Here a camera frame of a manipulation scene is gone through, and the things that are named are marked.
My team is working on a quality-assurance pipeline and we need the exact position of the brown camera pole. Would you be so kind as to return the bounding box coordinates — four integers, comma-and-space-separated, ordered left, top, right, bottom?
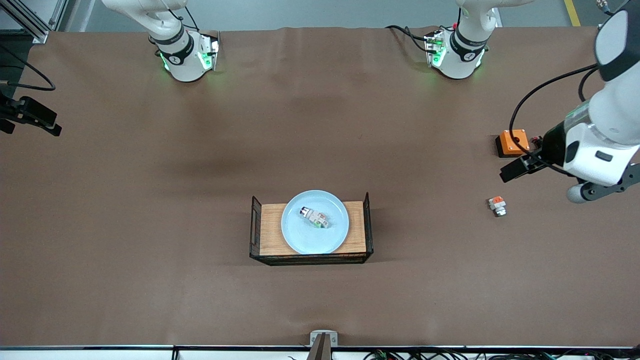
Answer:
306, 334, 333, 360

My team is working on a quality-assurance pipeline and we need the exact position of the wooden tray with wire sides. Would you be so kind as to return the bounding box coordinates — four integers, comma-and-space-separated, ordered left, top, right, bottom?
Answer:
249, 192, 375, 266

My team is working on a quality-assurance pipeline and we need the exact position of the black base power cable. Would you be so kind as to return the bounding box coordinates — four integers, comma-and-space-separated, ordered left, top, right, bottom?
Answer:
385, 24, 431, 53

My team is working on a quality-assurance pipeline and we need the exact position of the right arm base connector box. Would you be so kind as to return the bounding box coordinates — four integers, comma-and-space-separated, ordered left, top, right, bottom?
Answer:
199, 30, 221, 71

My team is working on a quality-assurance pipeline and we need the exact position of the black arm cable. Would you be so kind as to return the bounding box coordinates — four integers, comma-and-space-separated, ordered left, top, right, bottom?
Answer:
0, 44, 56, 92
509, 64, 599, 175

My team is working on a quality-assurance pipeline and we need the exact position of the red push button switch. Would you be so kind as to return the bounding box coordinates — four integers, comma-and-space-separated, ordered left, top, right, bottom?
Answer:
299, 206, 332, 230

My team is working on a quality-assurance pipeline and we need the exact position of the light blue plate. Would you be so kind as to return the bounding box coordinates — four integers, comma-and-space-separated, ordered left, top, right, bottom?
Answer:
281, 189, 350, 255

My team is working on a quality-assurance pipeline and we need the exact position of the white table edge rail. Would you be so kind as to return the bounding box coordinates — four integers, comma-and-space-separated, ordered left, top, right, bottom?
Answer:
0, 345, 640, 360

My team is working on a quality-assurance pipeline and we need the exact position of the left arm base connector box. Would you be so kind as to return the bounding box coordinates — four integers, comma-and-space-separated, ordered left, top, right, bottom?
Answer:
424, 30, 447, 69

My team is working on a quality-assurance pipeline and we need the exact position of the yellow floor tape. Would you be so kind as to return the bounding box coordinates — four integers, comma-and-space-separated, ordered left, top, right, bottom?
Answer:
564, 0, 583, 27

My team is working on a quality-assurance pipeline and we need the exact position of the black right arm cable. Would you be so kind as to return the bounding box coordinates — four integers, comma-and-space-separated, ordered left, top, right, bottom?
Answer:
0, 44, 56, 92

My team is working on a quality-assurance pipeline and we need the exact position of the brown table cover mat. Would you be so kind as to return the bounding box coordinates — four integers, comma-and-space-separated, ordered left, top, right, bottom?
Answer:
0, 25, 640, 349

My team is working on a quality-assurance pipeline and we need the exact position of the orange button enclosure box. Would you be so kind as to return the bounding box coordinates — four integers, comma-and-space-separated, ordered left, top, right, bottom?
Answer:
495, 129, 530, 159

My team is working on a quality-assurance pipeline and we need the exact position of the aluminium frame profile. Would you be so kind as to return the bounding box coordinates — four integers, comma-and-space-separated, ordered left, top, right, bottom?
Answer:
49, 0, 81, 32

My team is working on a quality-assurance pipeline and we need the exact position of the black cable bundle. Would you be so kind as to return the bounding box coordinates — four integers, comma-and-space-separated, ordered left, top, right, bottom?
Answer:
362, 348, 640, 360

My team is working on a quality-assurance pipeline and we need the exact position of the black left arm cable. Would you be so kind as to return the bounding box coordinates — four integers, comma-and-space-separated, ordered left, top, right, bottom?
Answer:
509, 64, 599, 175

